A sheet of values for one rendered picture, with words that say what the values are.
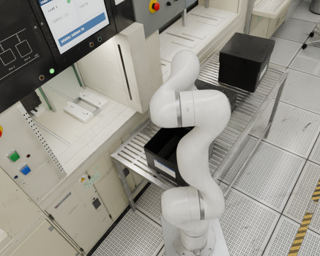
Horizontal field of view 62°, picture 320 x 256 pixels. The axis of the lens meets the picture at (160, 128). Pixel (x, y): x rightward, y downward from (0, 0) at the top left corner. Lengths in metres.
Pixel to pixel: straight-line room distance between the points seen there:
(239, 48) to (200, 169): 1.25
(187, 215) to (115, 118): 0.91
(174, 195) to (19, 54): 0.74
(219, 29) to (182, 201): 1.76
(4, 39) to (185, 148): 0.69
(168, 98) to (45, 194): 0.95
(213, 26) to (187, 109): 1.83
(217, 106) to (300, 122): 2.28
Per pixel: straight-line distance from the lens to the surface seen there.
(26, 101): 1.82
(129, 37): 1.36
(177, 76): 0.76
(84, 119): 1.70
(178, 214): 0.96
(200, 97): 0.73
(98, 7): 1.27
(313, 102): 3.22
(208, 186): 0.90
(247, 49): 1.94
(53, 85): 2.11
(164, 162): 1.37
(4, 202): 1.36
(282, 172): 2.53
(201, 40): 2.30
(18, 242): 1.58
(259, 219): 2.27
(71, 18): 1.18
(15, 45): 1.08
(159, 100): 0.72
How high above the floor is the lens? 2.03
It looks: 48 degrees down
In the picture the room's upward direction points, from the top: 8 degrees counter-clockwise
